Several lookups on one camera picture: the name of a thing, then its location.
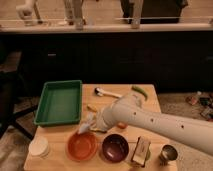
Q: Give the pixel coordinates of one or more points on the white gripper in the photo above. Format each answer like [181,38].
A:
[98,124]

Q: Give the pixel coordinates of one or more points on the white towel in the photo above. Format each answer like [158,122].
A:
[85,126]

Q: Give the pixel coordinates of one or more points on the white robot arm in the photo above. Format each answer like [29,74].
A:
[197,134]

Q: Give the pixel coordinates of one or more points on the purple bowl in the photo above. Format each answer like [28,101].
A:
[115,148]

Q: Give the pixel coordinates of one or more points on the orange bowl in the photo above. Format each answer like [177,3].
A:
[81,147]

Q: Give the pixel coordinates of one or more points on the orange fruit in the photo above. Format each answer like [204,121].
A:
[122,125]

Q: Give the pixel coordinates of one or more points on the green plastic tray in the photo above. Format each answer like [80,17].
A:
[60,103]

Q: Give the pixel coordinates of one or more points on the brown white box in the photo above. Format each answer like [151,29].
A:
[141,151]

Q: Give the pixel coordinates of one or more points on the green pepper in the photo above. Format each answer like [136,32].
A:
[140,90]

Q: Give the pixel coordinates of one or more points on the silver metal cup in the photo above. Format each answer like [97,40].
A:
[168,153]

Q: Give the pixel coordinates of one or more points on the black office chair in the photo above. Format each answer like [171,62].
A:
[8,79]

